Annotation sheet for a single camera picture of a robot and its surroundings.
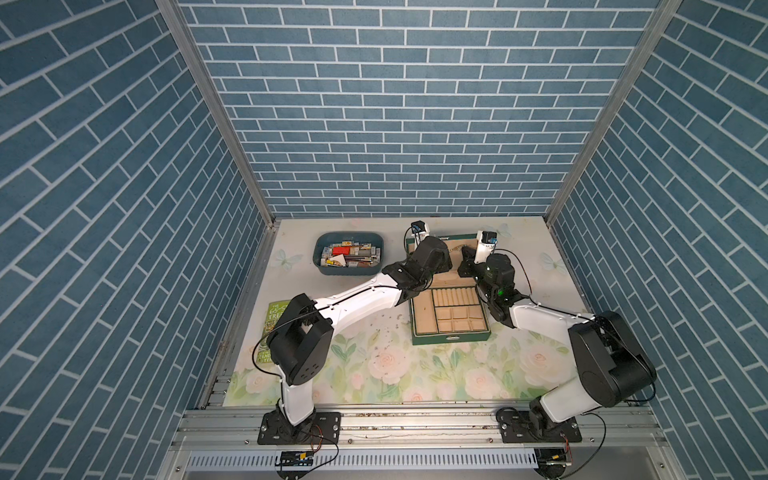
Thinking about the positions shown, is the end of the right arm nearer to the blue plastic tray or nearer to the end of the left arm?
the end of the left arm

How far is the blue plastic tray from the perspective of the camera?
105cm

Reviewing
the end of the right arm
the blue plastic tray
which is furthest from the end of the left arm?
the blue plastic tray
